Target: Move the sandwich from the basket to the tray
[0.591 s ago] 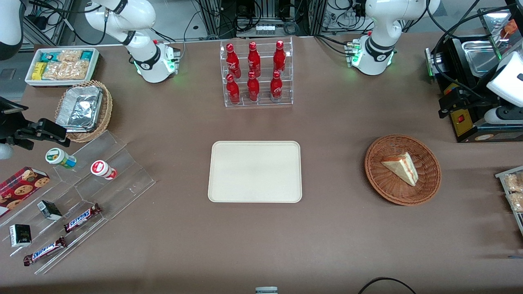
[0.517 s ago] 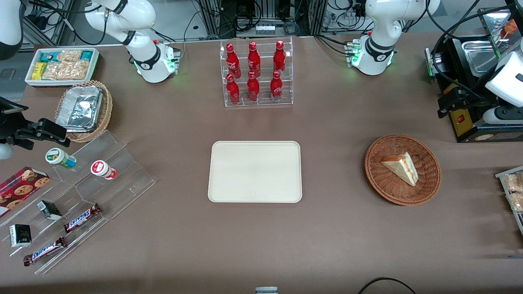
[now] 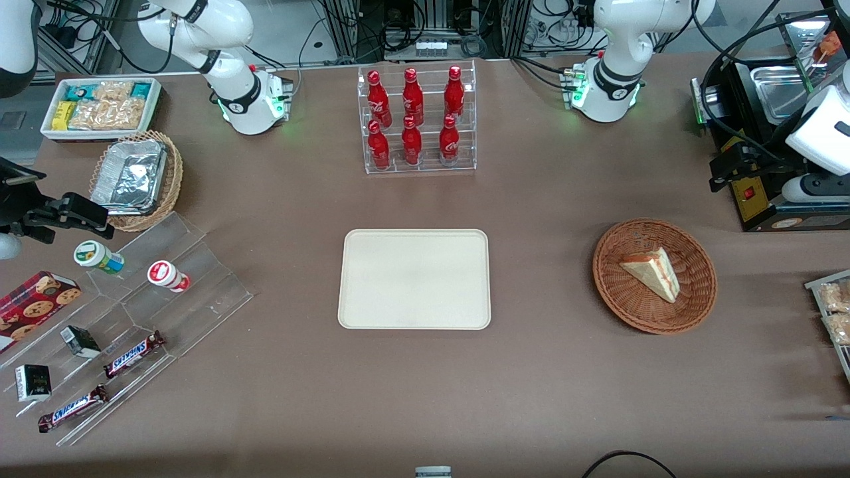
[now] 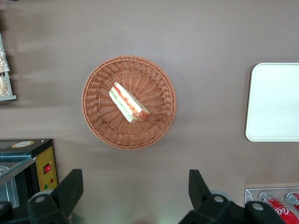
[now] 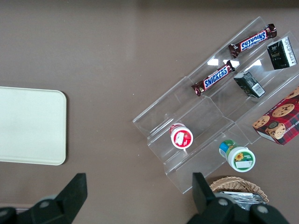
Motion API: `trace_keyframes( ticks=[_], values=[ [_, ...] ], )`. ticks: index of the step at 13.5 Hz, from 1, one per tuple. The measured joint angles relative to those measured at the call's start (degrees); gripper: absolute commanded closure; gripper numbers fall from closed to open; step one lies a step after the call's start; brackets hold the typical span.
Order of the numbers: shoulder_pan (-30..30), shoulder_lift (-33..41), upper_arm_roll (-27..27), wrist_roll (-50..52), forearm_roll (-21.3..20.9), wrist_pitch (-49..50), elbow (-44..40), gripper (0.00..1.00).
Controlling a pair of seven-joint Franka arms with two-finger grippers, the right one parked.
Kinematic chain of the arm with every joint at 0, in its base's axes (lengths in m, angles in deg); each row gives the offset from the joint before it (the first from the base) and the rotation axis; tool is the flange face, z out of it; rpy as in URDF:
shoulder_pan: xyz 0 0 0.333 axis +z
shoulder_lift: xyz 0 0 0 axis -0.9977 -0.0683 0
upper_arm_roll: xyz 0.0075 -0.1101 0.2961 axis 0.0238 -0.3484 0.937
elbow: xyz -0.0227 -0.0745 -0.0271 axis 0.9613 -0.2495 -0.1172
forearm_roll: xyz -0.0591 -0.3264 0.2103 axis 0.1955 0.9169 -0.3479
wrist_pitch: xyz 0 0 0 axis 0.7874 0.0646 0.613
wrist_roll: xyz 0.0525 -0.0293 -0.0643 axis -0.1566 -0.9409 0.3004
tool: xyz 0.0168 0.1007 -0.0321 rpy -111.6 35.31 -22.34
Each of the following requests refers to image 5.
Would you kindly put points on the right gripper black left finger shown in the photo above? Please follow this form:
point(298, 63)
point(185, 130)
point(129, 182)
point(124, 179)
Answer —
point(58, 205)

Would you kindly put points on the red tartan cookie box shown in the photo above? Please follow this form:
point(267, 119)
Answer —
point(280, 119)

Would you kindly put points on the green lid yogurt cup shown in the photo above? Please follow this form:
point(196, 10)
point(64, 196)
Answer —
point(240, 158)

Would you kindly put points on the aluminium foil container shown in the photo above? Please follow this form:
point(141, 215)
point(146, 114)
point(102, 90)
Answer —
point(243, 198)

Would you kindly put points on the beige rectangular serving tray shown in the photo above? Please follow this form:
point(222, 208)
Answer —
point(30, 126)

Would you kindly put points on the light wicker basket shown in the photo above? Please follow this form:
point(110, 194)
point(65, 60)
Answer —
point(231, 184)

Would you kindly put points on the small dark green box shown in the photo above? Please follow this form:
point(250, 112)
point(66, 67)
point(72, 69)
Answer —
point(250, 84)
point(280, 54)

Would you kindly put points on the clear acrylic stepped display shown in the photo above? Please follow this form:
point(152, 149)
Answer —
point(205, 116)

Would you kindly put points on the red lid yogurt cup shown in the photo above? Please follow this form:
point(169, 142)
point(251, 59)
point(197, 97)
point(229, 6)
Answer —
point(181, 138)

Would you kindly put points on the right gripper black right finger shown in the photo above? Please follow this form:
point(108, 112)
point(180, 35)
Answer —
point(208, 205)

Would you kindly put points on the Snickers chocolate bar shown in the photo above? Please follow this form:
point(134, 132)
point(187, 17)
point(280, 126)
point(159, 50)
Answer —
point(253, 40)
point(213, 80)

